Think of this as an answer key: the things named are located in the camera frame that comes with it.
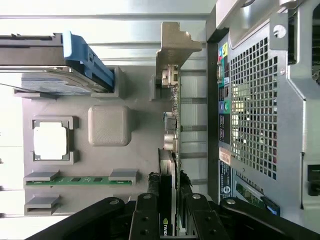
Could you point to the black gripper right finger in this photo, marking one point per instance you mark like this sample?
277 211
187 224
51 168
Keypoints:
205 220

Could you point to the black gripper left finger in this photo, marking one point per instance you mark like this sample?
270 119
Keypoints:
145 217

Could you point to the grey parts rack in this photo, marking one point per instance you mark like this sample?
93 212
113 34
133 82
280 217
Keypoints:
145 150

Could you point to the green RAM stick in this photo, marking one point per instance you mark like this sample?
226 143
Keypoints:
82 180

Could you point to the silver CPU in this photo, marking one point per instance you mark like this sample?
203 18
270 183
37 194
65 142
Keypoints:
51 140

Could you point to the grey open PC case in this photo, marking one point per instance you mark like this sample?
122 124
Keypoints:
287 125

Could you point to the hard disk with blue carrier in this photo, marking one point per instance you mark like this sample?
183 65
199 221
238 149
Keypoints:
37 55

